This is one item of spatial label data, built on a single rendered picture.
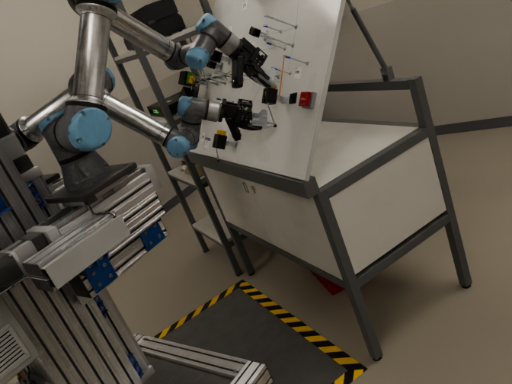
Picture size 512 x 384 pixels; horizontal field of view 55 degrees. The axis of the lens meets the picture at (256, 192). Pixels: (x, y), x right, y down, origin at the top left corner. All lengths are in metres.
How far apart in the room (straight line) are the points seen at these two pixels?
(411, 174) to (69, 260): 1.31
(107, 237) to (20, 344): 0.43
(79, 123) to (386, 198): 1.16
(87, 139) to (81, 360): 0.78
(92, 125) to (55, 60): 2.89
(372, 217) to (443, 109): 2.30
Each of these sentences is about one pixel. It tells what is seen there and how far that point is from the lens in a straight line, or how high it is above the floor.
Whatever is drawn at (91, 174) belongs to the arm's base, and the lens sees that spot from 1.58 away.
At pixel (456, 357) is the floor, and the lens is 2.15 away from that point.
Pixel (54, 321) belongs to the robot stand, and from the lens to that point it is 1.77.
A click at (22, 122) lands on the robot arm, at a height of 1.38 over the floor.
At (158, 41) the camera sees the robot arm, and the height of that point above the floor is 1.47.
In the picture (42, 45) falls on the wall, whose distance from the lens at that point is 4.30.
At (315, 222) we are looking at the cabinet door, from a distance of 1.88.
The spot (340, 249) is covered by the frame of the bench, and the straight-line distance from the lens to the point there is 1.87.
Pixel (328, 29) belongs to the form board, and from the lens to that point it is 1.81.
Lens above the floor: 1.49
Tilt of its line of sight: 20 degrees down
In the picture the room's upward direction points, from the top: 22 degrees counter-clockwise
